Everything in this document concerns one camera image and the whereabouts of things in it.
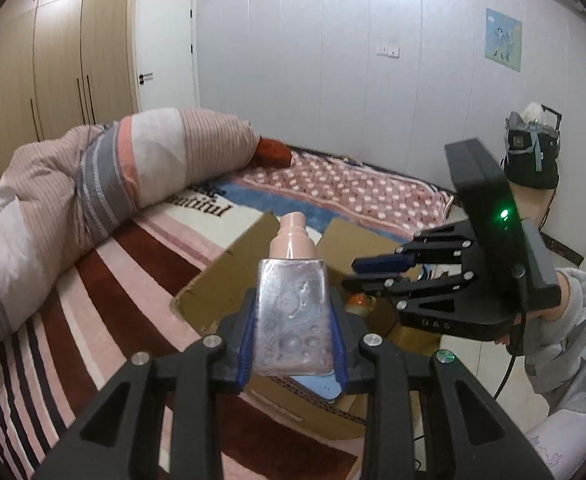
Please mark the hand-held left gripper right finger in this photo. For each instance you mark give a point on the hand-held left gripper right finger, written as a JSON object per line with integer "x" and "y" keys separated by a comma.
{"x": 341, "y": 360}

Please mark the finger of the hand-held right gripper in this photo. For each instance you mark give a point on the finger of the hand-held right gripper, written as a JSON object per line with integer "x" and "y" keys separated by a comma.
{"x": 388, "y": 261}
{"x": 373, "y": 286}

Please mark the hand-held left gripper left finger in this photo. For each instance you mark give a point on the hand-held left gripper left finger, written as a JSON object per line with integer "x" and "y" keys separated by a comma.
{"x": 244, "y": 355}

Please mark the pink pump bottle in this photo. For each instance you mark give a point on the pink pump bottle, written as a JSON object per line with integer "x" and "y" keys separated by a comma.
{"x": 293, "y": 320}

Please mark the cardboard box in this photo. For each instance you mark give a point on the cardboard box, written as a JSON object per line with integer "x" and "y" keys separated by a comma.
{"x": 223, "y": 285}

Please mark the person's right forearm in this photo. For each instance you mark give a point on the person's right forearm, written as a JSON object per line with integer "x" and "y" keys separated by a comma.
{"x": 573, "y": 340}

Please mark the light blue item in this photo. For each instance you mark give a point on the light blue item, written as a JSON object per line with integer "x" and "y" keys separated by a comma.
{"x": 323, "y": 389}

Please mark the wooden bedside table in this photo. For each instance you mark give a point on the wooden bedside table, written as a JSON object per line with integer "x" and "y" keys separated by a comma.
{"x": 535, "y": 202}

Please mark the dark bag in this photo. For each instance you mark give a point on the dark bag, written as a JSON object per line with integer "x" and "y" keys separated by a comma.
{"x": 528, "y": 160}

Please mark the pink dotted blanket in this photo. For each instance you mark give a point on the pink dotted blanket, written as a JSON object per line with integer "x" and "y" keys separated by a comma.
{"x": 353, "y": 190}

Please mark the striped printed blanket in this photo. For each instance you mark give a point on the striped printed blanket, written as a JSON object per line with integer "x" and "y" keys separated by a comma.
{"x": 123, "y": 285}

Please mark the red pillow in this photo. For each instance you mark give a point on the red pillow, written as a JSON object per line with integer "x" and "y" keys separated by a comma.
{"x": 273, "y": 152}

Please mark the person's leg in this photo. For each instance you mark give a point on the person's leg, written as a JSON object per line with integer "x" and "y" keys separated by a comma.
{"x": 553, "y": 445}

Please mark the striped pink quilt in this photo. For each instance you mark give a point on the striped pink quilt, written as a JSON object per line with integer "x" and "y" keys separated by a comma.
{"x": 73, "y": 200}

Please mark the white door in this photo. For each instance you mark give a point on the white door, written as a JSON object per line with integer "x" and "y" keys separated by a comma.
{"x": 165, "y": 55}

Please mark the wooden wardrobe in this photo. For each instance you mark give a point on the wooden wardrobe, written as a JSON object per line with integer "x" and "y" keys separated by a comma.
{"x": 33, "y": 60}

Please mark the wall poster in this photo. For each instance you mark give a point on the wall poster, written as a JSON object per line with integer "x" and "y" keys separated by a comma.
{"x": 503, "y": 39}

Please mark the wall switch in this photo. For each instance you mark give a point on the wall switch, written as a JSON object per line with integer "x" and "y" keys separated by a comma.
{"x": 388, "y": 51}

